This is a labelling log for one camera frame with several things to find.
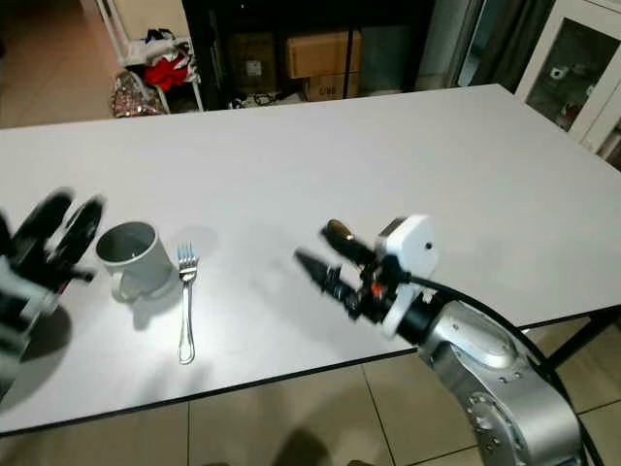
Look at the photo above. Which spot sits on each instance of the grey ceramic mug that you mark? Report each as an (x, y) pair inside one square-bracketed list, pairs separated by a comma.
[(136, 257)]

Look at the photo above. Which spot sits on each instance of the dark grey curtain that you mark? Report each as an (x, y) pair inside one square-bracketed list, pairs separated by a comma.
[(509, 39)]

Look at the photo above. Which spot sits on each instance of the red cloth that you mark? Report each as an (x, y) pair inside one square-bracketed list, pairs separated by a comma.
[(167, 73)]

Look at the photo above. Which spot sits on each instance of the patterned sequin bag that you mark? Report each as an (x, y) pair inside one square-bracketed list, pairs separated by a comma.
[(136, 97)]

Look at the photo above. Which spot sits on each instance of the white glass door cabinet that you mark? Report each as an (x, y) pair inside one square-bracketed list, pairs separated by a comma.
[(577, 68)]

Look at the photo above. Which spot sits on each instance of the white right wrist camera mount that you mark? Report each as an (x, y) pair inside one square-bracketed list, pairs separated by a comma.
[(412, 243)]

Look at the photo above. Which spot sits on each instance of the black table leg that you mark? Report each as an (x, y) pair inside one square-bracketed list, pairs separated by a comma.
[(577, 340)]

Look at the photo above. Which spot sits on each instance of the bronze metal spoon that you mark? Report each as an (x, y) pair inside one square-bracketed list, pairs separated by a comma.
[(338, 229)]

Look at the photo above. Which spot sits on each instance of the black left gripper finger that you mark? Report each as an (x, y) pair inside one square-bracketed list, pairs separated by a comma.
[(47, 218), (85, 228)]

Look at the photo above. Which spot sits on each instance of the black shelf unit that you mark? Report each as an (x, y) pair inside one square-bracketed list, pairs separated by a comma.
[(209, 39)]

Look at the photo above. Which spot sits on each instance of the white metal rack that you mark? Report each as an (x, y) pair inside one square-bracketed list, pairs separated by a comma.
[(116, 29)]

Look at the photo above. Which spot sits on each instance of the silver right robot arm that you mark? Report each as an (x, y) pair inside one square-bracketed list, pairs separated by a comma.
[(495, 374)]

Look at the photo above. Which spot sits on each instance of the silver metal fork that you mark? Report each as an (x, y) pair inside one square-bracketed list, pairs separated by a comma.
[(186, 311)]

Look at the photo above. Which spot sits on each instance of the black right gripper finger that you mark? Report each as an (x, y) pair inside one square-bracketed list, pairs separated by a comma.
[(359, 250), (320, 269)]

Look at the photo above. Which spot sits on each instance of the dark cardboard box with label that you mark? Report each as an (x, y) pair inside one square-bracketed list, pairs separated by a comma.
[(252, 63)]

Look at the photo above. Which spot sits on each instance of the low brown printed cardboard box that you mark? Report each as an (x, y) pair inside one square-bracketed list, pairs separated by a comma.
[(330, 87)]

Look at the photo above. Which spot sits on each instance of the large brown cardboard box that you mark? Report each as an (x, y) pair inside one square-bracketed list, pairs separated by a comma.
[(322, 53)]

